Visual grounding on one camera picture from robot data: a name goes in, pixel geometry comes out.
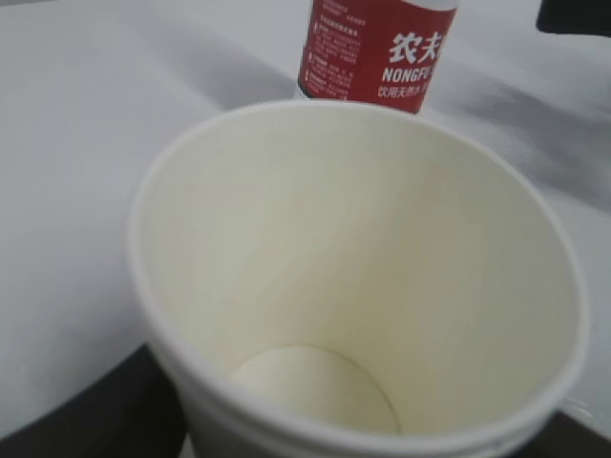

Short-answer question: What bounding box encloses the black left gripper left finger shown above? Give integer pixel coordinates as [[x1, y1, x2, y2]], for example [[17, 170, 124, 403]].
[[1, 346, 187, 458]]

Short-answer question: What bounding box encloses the white paper cup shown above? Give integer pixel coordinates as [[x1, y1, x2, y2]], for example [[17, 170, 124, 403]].
[[126, 99, 590, 457]]

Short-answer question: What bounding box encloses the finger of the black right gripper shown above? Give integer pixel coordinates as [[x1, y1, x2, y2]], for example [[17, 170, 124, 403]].
[[537, 0, 611, 36]]

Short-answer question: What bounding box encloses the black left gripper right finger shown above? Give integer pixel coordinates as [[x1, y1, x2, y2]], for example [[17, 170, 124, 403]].
[[538, 413, 611, 458]]

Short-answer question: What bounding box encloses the Nongfu Spring water bottle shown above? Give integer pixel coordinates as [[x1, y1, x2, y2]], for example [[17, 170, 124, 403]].
[[297, 0, 458, 114]]

